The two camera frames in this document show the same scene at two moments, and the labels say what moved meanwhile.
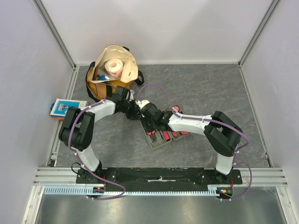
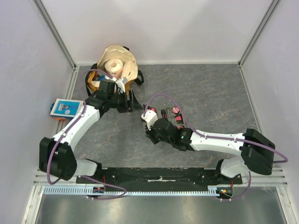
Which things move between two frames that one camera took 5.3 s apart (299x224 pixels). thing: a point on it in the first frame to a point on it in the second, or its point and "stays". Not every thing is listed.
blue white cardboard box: (59, 108) stays
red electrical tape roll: (175, 108) stays
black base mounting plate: (158, 179) stays
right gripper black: (147, 123) to (152, 134)
